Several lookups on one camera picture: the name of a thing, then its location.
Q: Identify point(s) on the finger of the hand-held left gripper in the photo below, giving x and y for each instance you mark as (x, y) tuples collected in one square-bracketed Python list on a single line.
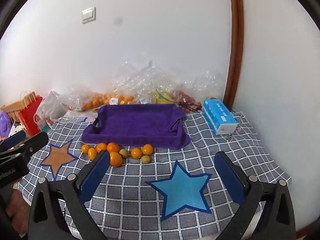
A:
[(13, 140), (35, 142)]

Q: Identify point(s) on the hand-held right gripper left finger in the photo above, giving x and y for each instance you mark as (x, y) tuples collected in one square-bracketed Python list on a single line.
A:
[(96, 175)]

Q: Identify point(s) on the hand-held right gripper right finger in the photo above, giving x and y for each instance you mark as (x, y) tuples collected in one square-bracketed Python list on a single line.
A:
[(228, 177)]

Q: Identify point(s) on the small orange kumquat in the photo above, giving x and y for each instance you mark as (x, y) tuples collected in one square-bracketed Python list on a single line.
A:
[(92, 153), (86, 149), (136, 153)]

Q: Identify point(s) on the oval orange kumquat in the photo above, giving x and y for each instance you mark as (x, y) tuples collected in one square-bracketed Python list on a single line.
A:
[(116, 159)]

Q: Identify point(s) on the large orange mandarin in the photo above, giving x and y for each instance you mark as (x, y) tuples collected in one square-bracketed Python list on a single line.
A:
[(113, 147)]

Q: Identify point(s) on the small yellow-green fruit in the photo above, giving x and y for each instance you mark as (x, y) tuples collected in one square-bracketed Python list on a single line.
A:
[(123, 153), (145, 159)]

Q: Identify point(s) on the purple towel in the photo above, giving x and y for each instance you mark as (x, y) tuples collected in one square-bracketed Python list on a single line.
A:
[(137, 127)]

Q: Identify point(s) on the person's left hand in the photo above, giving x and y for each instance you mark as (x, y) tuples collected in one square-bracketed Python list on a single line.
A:
[(17, 207)]

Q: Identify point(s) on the white cloth item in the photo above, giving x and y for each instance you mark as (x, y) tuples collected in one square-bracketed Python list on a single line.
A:
[(16, 128)]

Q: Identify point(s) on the purple fluffy item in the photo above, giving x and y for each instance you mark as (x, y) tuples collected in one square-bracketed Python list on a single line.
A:
[(4, 125)]

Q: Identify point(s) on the white printed shopping bag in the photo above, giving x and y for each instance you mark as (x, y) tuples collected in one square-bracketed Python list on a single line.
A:
[(43, 123)]

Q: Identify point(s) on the red paper bag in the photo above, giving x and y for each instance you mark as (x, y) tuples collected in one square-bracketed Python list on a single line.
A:
[(28, 117)]

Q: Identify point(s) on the brown paper bag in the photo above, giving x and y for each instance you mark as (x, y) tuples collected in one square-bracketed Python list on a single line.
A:
[(12, 108)]

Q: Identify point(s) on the grey checked star blanket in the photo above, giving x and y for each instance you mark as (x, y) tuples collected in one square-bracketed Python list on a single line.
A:
[(130, 192)]

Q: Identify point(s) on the white plastic bag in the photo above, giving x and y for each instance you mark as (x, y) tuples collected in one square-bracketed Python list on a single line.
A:
[(53, 102)]

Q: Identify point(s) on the blue tissue pack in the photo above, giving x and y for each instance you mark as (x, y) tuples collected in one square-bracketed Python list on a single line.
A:
[(217, 115)]

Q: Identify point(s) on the clear bag of mandarins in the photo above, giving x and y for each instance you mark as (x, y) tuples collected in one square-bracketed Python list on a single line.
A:
[(92, 102)]

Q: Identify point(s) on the clear bag of kumquats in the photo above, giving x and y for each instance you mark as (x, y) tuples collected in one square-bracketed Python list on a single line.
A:
[(122, 99)]

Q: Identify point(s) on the yellow fruit packet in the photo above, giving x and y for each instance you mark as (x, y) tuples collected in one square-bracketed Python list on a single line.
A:
[(162, 97)]

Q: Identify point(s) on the crumpled clear plastic wrap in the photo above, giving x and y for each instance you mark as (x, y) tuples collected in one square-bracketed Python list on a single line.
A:
[(140, 80)]

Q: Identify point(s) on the brown wooden door frame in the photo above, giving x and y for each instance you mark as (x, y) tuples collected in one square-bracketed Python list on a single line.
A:
[(237, 42)]

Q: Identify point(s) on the white light switch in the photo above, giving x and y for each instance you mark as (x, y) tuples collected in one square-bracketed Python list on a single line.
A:
[(88, 15)]

